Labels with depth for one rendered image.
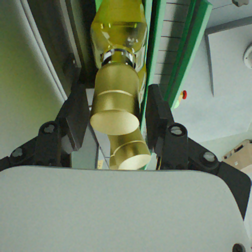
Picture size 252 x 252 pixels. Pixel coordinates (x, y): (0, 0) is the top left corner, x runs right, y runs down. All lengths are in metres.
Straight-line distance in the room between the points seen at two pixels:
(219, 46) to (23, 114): 0.54
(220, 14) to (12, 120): 0.56
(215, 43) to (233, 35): 0.06
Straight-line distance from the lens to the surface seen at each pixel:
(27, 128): 0.22
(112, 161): 0.20
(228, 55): 0.60
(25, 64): 0.23
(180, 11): 0.37
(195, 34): 0.31
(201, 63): 0.63
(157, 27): 0.27
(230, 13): 0.57
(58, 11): 0.44
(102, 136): 0.77
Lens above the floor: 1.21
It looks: 30 degrees down
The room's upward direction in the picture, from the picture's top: 179 degrees counter-clockwise
